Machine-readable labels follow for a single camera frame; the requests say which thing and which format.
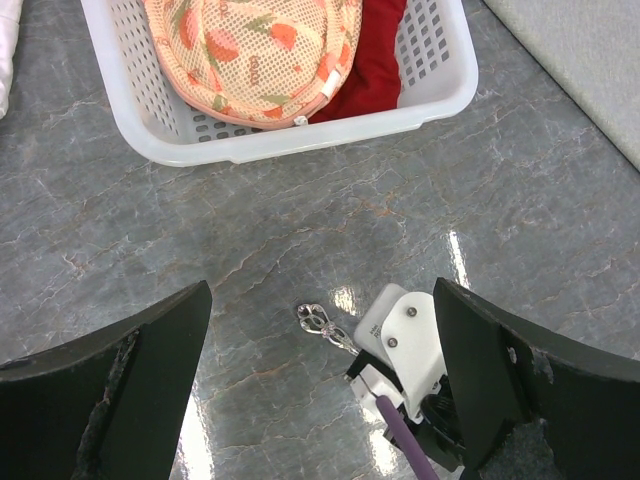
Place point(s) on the grey-green cloth napkin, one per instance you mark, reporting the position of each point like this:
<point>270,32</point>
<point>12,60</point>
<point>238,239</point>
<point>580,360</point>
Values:
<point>591,49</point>

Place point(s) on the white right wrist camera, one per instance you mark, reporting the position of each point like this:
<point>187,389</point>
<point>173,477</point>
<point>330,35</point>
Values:
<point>400,329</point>

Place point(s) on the white cloth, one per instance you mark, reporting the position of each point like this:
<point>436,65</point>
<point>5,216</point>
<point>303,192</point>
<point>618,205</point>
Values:
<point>10,14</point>

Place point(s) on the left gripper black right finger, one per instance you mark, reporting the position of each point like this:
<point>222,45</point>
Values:
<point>534,404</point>

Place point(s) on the red cloth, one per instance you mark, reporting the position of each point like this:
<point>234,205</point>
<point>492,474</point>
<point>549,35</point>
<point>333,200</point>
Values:
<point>374,83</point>

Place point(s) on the floral mesh laundry bag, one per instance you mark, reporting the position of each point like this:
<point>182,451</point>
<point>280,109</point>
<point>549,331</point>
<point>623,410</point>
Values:
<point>263,64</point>

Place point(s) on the white perforated plastic basket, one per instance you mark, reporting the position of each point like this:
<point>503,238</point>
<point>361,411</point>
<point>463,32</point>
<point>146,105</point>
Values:
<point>434,49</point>

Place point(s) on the ornate silver fork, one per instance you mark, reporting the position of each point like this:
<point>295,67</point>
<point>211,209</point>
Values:
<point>313,319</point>

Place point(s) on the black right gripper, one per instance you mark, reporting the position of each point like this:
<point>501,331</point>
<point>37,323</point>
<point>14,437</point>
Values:
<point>437,430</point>

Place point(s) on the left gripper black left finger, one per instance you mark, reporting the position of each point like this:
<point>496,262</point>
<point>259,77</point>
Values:
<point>110,404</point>

